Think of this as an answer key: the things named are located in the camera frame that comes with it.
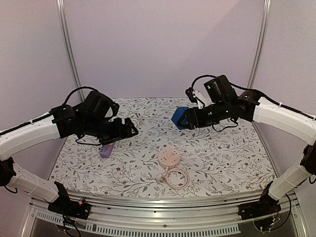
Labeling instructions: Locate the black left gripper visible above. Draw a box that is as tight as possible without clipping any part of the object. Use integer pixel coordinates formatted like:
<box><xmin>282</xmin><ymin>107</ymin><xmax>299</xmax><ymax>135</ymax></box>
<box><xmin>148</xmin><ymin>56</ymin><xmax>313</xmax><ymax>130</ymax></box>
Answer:
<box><xmin>83</xmin><ymin>117</ymin><xmax>139</xmax><ymax>146</ymax></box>

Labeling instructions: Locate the dark blue cube socket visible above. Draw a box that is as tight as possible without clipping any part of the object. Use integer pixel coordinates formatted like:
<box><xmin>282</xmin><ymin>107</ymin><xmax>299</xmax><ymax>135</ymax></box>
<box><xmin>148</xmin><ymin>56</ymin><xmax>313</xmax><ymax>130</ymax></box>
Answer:
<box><xmin>171</xmin><ymin>107</ymin><xmax>189</xmax><ymax>130</ymax></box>

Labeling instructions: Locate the purple power strip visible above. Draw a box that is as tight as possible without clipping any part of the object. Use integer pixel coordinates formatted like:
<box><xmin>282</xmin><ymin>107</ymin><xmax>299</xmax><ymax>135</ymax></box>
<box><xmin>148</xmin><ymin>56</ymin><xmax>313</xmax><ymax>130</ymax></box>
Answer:
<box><xmin>99</xmin><ymin>142</ymin><xmax>115</xmax><ymax>158</ymax></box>

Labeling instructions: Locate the pink round power socket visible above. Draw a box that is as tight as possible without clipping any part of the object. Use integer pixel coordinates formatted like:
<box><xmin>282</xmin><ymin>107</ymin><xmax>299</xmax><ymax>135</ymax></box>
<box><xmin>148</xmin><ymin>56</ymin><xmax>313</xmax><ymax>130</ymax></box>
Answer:
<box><xmin>158</xmin><ymin>148</ymin><xmax>181</xmax><ymax>169</ymax></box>

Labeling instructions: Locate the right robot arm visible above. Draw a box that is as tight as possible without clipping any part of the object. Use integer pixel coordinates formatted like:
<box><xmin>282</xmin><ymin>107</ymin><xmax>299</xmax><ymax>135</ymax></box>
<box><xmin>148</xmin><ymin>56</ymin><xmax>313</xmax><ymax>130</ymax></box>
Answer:
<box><xmin>172</xmin><ymin>88</ymin><xmax>316</xmax><ymax>215</ymax></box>

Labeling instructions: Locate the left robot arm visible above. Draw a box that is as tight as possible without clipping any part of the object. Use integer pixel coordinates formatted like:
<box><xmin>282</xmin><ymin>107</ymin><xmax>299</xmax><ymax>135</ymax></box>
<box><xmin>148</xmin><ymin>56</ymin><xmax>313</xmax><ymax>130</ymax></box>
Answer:
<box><xmin>0</xmin><ymin>89</ymin><xmax>138</xmax><ymax>214</ymax></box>

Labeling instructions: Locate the floral table cloth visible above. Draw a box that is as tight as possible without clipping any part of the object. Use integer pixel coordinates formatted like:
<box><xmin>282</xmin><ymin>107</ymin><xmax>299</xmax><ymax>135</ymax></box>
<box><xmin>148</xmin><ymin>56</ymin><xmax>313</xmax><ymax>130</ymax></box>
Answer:
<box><xmin>50</xmin><ymin>98</ymin><xmax>275</xmax><ymax>199</ymax></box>

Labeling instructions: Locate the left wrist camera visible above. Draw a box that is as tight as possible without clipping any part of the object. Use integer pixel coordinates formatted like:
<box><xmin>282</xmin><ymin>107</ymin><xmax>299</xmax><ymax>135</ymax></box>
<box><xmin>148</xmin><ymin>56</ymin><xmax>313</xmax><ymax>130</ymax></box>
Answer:
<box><xmin>105</xmin><ymin>100</ymin><xmax>119</xmax><ymax>119</ymax></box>

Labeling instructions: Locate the aluminium front rail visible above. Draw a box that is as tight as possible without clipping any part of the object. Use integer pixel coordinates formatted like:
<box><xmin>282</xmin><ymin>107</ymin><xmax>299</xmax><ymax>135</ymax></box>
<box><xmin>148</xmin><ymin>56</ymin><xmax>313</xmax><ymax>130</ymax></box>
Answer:
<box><xmin>21</xmin><ymin>190</ymin><xmax>309</xmax><ymax>237</ymax></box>

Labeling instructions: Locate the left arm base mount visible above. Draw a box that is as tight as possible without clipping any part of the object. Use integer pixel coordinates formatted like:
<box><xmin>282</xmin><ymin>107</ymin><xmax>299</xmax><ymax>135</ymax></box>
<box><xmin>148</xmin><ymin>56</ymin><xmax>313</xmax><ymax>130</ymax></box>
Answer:
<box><xmin>48</xmin><ymin>181</ymin><xmax>91</xmax><ymax>220</ymax></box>

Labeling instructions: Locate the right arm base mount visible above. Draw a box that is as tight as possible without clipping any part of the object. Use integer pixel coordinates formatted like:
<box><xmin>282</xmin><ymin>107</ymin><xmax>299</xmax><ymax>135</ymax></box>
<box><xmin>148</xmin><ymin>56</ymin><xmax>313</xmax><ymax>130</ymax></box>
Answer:
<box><xmin>237</xmin><ymin>181</ymin><xmax>281</xmax><ymax>220</ymax></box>

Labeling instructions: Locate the right aluminium frame post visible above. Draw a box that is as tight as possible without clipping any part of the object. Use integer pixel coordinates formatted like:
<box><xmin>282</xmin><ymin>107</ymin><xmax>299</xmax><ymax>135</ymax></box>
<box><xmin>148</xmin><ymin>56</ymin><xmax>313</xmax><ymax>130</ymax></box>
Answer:
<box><xmin>247</xmin><ymin>0</ymin><xmax>272</xmax><ymax>88</ymax></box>

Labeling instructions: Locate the aluminium frame post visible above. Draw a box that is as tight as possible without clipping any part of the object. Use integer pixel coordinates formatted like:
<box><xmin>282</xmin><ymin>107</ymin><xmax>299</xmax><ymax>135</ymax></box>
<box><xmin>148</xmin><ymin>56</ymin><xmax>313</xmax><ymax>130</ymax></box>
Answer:
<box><xmin>247</xmin><ymin>0</ymin><xmax>272</xmax><ymax>88</ymax></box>
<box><xmin>56</xmin><ymin>0</ymin><xmax>81</xmax><ymax>88</ymax></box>

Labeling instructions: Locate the left aluminium frame post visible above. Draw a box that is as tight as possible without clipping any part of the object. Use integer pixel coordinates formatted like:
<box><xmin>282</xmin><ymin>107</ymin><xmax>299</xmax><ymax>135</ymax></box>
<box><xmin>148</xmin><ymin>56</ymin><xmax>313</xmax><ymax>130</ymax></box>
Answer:
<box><xmin>56</xmin><ymin>0</ymin><xmax>81</xmax><ymax>88</ymax></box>

